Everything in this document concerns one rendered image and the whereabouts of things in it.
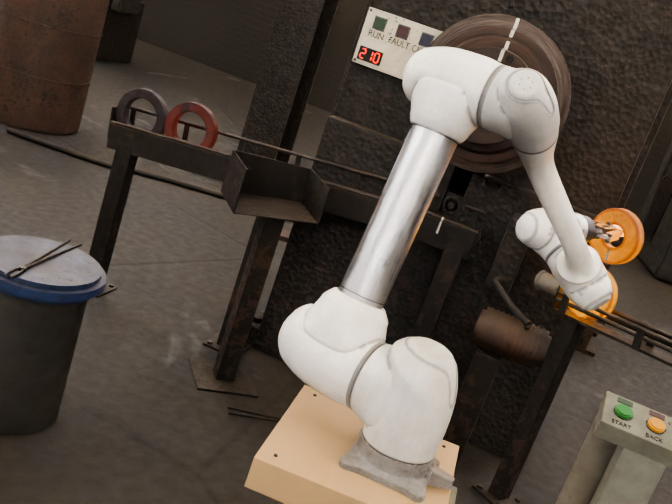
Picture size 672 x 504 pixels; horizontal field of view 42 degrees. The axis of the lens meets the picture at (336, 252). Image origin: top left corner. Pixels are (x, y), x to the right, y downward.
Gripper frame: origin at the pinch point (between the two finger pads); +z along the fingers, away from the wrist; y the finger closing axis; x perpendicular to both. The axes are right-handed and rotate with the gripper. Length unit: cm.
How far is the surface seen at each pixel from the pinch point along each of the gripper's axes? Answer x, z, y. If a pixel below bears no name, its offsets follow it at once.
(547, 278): -21.3, -3.1, -13.5
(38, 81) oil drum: -59, -35, -332
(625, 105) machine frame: 30.3, 22.4, -26.3
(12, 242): -40, -136, -78
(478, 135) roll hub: 11.4, -18.8, -42.8
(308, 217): -26, -52, -68
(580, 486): -54, -31, 34
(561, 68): 36, -2, -35
